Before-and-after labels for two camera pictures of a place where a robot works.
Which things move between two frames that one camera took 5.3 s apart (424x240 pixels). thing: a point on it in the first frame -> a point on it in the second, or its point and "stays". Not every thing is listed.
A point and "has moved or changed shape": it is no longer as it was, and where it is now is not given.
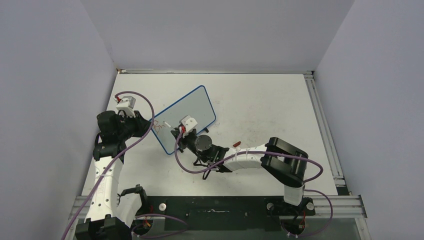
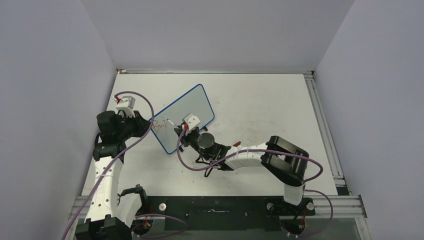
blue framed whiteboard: x=197 y=104 stays
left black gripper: x=142 y=125 stays
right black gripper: x=182 y=140 stays
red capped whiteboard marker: x=166 y=123 has moved or changed shape
